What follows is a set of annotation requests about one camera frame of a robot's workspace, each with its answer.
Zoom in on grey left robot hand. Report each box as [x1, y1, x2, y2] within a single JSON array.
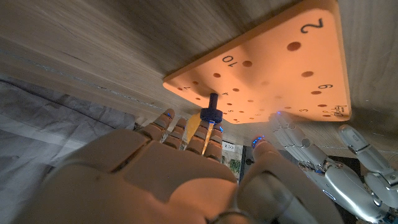
[[269, 111, 398, 224]]

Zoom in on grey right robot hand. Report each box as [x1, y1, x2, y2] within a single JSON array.
[[12, 108, 345, 224]]

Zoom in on blue peg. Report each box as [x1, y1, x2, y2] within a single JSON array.
[[200, 92, 224, 124]]

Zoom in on orange peg board toy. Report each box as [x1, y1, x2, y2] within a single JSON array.
[[162, 0, 352, 124]]

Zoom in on white power strip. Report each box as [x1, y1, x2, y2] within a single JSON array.
[[221, 140, 239, 153]]

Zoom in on printed fabric backdrop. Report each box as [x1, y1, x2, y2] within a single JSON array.
[[0, 74, 137, 223]]

